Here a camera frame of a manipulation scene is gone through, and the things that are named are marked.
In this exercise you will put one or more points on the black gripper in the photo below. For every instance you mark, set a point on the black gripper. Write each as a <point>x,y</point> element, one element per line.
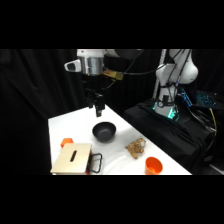
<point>90,87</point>

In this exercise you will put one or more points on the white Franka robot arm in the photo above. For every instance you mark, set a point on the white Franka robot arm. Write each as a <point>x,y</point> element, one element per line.
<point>181,71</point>

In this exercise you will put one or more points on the light wooden drawer box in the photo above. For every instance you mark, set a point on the light wooden drawer box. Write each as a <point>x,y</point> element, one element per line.
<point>71,158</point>

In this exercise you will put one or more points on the black bowl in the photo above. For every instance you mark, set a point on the black bowl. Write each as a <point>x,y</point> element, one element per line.
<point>104,131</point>

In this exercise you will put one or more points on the orange block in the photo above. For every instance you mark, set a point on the orange block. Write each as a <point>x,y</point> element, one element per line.
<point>66,141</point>

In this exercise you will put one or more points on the beige plush toy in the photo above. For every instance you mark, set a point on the beige plush toy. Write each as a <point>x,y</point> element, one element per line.
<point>136,148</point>

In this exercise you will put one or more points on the black curtain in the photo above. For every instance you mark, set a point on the black curtain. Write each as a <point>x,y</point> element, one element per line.
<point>30,110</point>

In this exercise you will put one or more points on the black robot stand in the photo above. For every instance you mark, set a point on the black robot stand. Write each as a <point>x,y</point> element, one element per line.
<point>166,136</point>

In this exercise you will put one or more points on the orange cup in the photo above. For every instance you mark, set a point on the orange cup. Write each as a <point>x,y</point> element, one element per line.
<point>153,165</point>

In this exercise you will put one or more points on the blue lit keyboard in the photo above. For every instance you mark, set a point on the blue lit keyboard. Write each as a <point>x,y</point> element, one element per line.
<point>205,99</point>

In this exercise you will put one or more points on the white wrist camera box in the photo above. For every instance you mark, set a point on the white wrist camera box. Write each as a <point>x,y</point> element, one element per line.
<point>72,65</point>

